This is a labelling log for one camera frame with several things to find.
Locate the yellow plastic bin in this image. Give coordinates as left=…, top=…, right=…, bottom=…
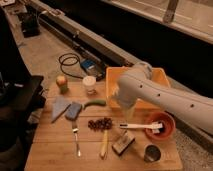
left=106, top=67, right=170, bottom=109

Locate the silver metal fork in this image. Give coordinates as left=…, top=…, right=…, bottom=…
left=72, top=124, right=81, bottom=157

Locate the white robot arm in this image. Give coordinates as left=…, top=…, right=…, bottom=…
left=115, top=62, right=213, bottom=135

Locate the white dish brush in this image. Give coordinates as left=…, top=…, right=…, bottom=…
left=119, top=123, right=163, bottom=133

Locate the metal cup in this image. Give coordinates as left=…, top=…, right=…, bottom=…
left=144, top=145, right=161, bottom=162

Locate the black coiled cable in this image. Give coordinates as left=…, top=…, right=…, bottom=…
left=58, top=52, right=85, bottom=80

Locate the blue black device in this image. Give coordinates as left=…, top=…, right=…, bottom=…
left=80, top=59, right=105, bottom=81

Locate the terracotta bowl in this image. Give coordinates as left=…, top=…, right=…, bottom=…
left=145, top=112, right=176, bottom=141

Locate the wooden block eraser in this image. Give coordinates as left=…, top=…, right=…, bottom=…
left=112, top=131, right=135, bottom=156

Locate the black chair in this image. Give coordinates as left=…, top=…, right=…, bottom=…
left=0, top=6, right=46, bottom=171

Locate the bunch of dark grapes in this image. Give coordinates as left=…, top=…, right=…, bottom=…
left=88, top=117, right=113, bottom=131

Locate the green chili pepper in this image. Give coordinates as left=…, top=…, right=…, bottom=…
left=83, top=99, right=106, bottom=110

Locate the black box on floor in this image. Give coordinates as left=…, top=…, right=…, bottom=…
left=21, top=13, right=40, bottom=38

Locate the blue sponge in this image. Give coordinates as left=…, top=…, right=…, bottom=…
left=65, top=102, right=82, bottom=121

